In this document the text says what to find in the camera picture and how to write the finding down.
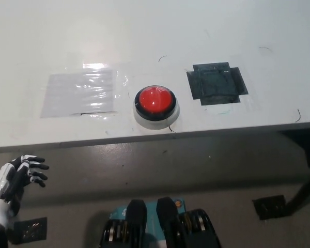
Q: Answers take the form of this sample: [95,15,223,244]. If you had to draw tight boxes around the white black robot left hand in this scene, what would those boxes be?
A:
[0,154,50,218]

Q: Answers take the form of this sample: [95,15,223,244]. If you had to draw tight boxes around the red dome push button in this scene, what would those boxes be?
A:
[133,85,181,131]

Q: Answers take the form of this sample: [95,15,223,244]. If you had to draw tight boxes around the black tape patch on desk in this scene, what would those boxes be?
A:
[186,61,249,106]

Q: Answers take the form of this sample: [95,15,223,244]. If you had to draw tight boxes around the black floor tape patch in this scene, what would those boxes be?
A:
[252,194,291,221]
[14,216,48,245]

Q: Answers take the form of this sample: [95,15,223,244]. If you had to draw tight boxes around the grey sheet under clear tape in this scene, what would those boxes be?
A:
[40,63,130,119]

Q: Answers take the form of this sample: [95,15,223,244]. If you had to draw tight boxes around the black table leg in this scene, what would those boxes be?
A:
[285,165,310,216]

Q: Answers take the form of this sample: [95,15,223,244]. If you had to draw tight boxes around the dark table underframe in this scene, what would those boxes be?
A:
[277,121,310,168]

